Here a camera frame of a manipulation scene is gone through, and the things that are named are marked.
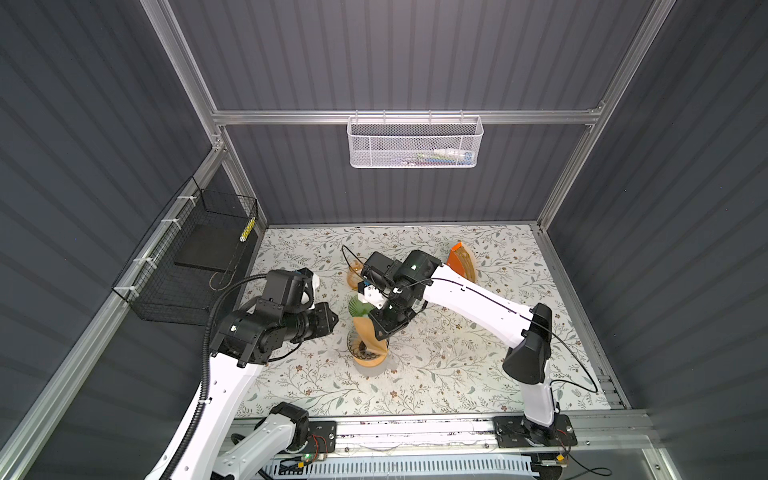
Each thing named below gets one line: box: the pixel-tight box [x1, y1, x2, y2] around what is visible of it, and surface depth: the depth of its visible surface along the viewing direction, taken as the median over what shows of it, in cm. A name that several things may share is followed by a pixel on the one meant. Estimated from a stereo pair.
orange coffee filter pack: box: [446, 241, 476, 283], surface depth 101 cm
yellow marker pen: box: [239, 217, 256, 242], surface depth 86 cm
